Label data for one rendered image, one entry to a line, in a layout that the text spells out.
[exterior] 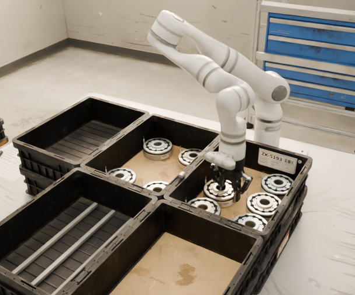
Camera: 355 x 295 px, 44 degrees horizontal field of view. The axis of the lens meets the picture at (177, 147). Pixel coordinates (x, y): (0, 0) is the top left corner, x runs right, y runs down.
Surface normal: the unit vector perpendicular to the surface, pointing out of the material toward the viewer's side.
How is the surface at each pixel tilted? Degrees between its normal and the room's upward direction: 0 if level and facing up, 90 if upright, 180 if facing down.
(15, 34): 90
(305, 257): 0
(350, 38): 90
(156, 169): 0
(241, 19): 90
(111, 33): 90
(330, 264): 0
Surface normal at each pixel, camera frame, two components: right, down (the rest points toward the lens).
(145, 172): -0.01, -0.85
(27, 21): 0.88, 0.24
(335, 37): -0.48, 0.47
